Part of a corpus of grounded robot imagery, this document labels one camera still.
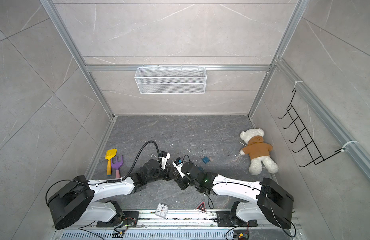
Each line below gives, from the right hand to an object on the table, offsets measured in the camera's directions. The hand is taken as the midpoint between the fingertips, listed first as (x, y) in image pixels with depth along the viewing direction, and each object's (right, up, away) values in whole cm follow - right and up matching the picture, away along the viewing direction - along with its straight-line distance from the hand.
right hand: (176, 176), depth 80 cm
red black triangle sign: (+14, -16, -3) cm, 21 cm away
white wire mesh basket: (-5, +59, +20) cm, 63 cm away
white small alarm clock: (-7, -16, -5) cm, 18 cm away
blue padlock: (+17, +6, +15) cm, 24 cm away
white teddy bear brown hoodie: (+50, +12, +11) cm, 53 cm away
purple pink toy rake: (-38, +3, +11) cm, 39 cm away
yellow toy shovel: (-45, +9, +15) cm, 48 cm away
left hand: (+1, +4, +2) cm, 5 cm away
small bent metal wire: (-16, +8, +17) cm, 25 cm away
